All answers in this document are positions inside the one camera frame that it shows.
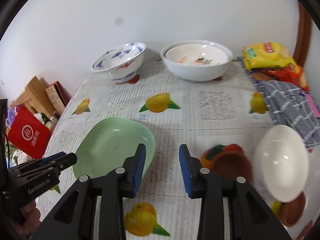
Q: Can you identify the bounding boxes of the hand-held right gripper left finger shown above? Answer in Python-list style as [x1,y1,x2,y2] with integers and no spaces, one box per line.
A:
[31,143,147,240]

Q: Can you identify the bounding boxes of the person's left hand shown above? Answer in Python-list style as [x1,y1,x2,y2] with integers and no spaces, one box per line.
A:
[11,200,42,240]

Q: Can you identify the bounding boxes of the white bowl with orange print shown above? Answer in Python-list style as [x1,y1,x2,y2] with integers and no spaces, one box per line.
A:
[165,44,230,66]

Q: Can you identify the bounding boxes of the white bowl with grey pattern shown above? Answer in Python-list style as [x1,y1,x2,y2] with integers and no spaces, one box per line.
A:
[254,125,309,202]

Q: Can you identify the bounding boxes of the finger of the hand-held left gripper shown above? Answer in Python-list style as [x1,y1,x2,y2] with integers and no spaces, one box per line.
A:
[9,152,78,178]
[41,152,67,166]

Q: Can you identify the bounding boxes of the red chip bag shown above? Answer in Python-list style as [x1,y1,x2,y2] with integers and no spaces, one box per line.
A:
[261,64,310,92]

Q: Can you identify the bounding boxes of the cardboard boxes by wall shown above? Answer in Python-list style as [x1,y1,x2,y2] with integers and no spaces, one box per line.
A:
[10,76,55,117]

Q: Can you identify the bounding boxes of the white floral cloth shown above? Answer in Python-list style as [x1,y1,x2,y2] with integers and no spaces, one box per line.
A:
[7,147,33,168]

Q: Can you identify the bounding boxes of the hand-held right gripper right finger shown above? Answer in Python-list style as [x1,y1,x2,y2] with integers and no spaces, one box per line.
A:
[179,144,292,240]

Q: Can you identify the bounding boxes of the small brown bowl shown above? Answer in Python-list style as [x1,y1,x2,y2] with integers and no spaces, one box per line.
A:
[279,191,307,227]
[211,149,253,180]

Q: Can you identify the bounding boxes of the light green plate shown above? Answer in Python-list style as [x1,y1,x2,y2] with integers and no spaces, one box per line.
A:
[72,117,156,203]

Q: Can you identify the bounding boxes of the blue patterned white bowl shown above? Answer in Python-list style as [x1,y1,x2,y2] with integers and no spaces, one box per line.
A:
[91,42,147,80]

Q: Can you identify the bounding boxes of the fruit printed tablecloth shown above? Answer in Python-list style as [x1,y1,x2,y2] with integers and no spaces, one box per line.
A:
[35,55,320,240]

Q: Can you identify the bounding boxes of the red paper bag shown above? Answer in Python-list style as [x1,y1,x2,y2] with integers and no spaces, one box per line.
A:
[7,105,52,159]

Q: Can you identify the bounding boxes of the grey checked cloth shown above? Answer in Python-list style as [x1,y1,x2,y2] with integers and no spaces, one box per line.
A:
[237,57,320,148]

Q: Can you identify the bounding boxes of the brown wooden door frame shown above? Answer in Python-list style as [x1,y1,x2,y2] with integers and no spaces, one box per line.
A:
[292,1,313,68]

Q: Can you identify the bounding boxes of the large white bowl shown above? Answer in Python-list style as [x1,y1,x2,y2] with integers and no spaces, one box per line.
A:
[160,40,233,81]

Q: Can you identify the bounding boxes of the yellow chip bag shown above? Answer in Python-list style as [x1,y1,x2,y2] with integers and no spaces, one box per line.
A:
[241,42,297,71]

